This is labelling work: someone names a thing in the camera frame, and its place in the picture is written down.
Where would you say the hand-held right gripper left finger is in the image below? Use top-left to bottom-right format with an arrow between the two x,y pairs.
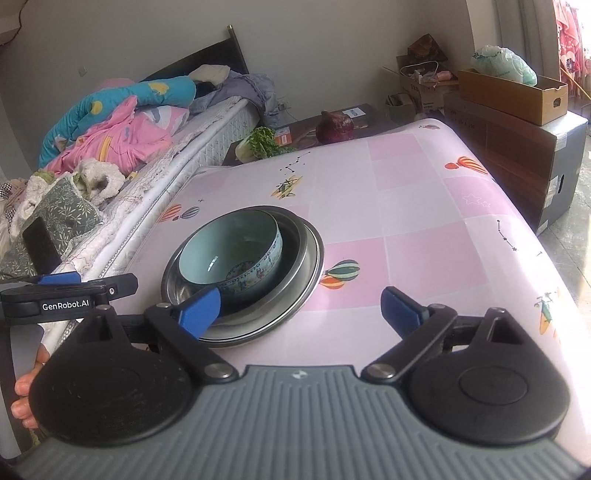
76,288 -> 239,384

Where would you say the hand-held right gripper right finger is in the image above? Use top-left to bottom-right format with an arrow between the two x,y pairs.
362,286 -> 527,385

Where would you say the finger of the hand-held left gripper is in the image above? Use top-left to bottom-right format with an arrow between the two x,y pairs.
0,273 -> 139,303
0,272 -> 82,291

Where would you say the green patterned ceramic bowl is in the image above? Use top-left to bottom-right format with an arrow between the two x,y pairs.
178,210 -> 283,305

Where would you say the person's left hand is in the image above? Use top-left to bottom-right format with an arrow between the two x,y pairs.
11,346 -> 51,428

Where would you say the black phone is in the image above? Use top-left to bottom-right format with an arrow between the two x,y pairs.
22,217 -> 64,276

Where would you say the green floral pillow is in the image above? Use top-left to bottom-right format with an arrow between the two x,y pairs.
0,178 -> 105,278

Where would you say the pink patterned tablecloth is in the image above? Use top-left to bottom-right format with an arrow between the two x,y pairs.
124,117 -> 578,370

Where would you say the white quilted mattress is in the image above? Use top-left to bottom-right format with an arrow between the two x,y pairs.
41,99 -> 262,352

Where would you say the white fleece garment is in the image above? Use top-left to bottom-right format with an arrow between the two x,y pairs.
28,157 -> 125,207

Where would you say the pink printed blanket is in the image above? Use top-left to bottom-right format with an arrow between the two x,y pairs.
46,95 -> 190,177

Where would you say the blue printed blanket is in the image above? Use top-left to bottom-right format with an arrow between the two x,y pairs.
39,76 -> 197,169

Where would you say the green leafy cabbage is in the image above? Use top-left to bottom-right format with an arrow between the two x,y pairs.
235,127 -> 296,163

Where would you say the large brown cardboard box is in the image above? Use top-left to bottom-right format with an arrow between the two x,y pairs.
443,92 -> 589,236

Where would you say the purple red onion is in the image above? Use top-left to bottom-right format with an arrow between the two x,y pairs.
316,110 -> 355,145

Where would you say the flat printed cardboard box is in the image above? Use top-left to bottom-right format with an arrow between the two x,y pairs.
222,104 -> 398,167

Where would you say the green paper bag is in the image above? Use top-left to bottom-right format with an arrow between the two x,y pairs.
385,92 -> 417,124

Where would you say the grey garment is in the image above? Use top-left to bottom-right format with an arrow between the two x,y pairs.
189,71 -> 278,117

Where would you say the cream cloth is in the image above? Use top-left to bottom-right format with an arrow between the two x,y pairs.
189,65 -> 232,87

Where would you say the black bed headboard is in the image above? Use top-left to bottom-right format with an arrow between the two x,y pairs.
141,25 -> 251,89

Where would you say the long brown cardboard box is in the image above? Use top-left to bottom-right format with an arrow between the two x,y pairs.
457,69 -> 568,127

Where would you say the dark snack bag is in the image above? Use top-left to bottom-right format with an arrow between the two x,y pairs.
407,34 -> 448,64

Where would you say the pale green plastic bag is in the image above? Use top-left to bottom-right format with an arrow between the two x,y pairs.
471,45 -> 539,87

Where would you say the pink floral clothing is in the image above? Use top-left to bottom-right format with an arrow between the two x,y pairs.
551,0 -> 591,93

